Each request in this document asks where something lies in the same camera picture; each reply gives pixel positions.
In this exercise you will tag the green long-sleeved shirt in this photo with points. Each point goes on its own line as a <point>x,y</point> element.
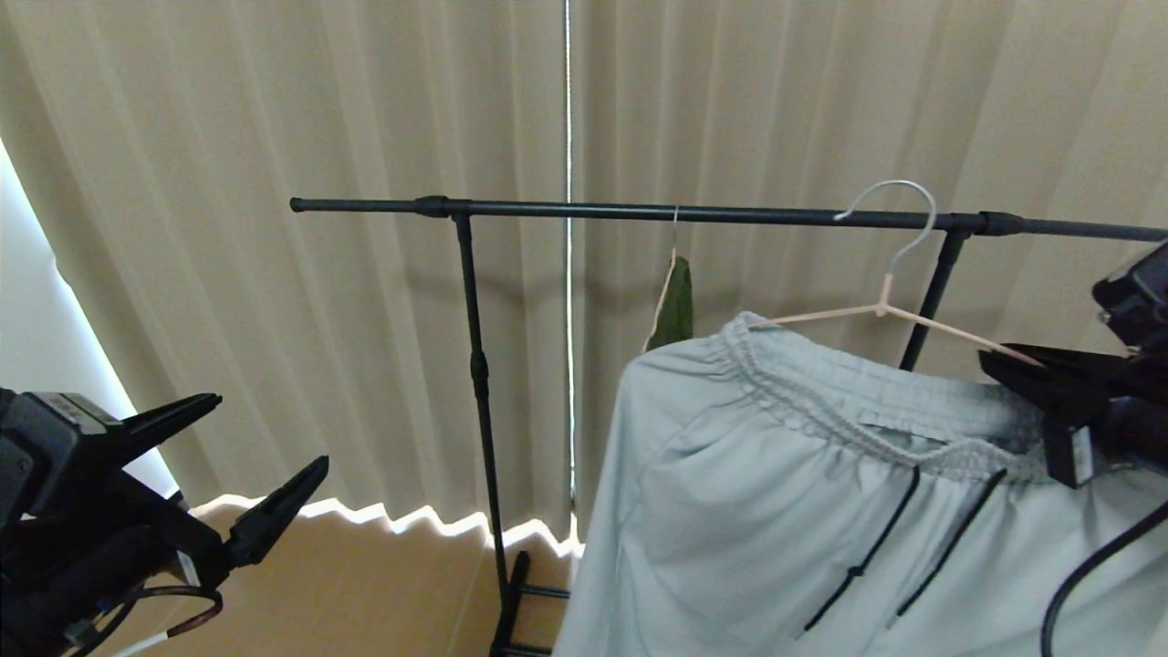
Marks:
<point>677,306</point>

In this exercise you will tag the black clothes rack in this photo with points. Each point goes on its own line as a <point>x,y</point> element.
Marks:
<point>639,212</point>

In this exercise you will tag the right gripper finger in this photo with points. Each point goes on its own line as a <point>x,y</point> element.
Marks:
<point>1049,379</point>

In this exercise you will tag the beige curtain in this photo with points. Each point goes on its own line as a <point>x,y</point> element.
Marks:
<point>274,274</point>

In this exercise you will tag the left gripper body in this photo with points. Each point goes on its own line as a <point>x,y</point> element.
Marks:
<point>73,511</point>

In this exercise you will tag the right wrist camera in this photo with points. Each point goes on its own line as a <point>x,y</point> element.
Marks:
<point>1136,292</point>

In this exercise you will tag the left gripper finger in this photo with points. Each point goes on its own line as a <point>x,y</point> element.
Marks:
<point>274,516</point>
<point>169,420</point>

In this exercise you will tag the pale grey shorts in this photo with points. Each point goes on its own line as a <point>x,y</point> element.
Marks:
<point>776,511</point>

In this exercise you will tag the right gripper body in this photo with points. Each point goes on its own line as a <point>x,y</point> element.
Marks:
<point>1113,438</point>

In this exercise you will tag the pink clothes hanger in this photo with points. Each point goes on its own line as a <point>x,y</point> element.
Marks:
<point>673,239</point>
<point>883,292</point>

